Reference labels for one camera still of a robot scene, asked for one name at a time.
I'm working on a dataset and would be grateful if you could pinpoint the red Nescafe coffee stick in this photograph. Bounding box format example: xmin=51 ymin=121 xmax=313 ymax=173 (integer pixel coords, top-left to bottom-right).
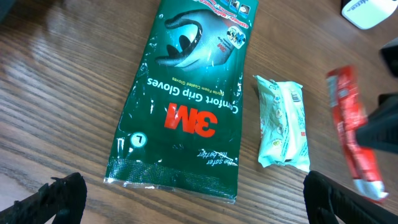
xmin=326 ymin=65 xmax=389 ymax=203

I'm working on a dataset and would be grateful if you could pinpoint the teal wet wipes pack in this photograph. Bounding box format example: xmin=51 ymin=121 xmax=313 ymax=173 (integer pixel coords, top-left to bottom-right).
xmin=254 ymin=75 xmax=310 ymax=172

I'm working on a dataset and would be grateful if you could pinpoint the white barcode scanner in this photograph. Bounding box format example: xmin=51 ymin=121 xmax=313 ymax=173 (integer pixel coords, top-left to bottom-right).
xmin=341 ymin=0 xmax=397 ymax=30

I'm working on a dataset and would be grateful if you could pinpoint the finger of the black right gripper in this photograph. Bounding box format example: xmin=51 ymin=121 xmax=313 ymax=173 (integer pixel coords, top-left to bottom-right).
xmin=355 ymin=93 xmax=397 ymax=153
xmin=380 ymin=37 xmax=398 ymax=78

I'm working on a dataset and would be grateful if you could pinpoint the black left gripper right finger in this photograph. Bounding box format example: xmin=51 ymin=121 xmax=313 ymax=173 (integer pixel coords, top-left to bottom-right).
xmin=303 ymin=170 xmax=397 ymax=224

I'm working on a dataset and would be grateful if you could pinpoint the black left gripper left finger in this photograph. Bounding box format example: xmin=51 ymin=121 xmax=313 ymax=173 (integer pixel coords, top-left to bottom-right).
xmin=1 ymin=172 xmax=87 ymax=224

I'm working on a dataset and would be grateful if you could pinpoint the green snack bag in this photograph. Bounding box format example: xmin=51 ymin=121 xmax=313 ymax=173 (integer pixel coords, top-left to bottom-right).
xmin=104 ymin=0 xmax=258 ymax=203

